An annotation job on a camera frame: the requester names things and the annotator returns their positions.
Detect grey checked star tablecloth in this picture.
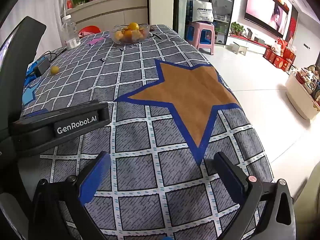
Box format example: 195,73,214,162
19,24,274,240

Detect white tote bag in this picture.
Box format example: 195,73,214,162
192,0,214,23

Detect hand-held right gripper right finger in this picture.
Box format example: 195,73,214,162
212,151,297,240

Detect red plastic chair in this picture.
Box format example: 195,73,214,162
78,26,102,37

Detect clear glass bowl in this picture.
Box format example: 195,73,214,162
109,24,150,45

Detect white low tv cabinet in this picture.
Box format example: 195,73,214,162
229,34,272,54

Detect assorted snack packages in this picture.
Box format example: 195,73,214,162
295,65,320,103

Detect small white stool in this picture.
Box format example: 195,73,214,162
231,42,249,55

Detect stack of red gift boxes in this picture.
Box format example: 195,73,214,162
262,37,297,72

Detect heap of small yellow fruits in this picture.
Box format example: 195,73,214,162
114,29,147,43

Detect potted green plant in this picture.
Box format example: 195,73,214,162
230,22,245,36

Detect wall television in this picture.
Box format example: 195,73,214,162
244,0,292,38

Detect pink plastic stool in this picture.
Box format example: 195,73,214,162
187,21,215,55

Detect white curtain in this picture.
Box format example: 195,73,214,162
6,0,66,45

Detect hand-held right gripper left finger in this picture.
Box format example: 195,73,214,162
30,151,112,240

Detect beige cabinet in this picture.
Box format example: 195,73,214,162
65,0,148,34

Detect red wall decoration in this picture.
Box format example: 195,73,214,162
286,6,299,44

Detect clear plastic bottle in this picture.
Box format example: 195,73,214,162
61,15,81,50

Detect blue plastic bag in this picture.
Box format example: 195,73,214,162
24,61,42,83

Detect round white coffee table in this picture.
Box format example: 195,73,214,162
285,72,320,120

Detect blue plastic stool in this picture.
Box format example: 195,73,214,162
201,29,212,43

